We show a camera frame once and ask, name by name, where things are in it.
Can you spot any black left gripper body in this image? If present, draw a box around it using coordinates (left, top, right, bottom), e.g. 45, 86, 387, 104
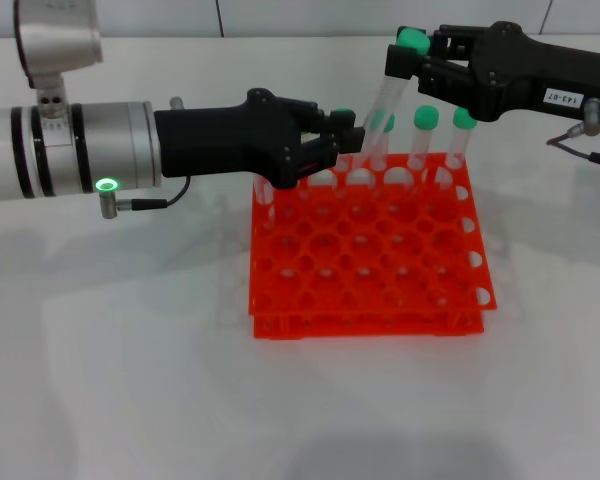
153, 88, 305, 191

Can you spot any orange test tube rack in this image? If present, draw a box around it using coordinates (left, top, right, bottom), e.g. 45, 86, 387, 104
248, 153, 499, 341

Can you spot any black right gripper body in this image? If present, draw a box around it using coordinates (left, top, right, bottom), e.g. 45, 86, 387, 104
471, 20, 600, 127

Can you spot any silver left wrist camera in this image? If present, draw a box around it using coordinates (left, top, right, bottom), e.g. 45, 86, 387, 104
12, 0, 105, 107

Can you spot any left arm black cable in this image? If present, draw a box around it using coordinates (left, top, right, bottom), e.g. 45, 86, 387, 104
98, 175, 192, 220

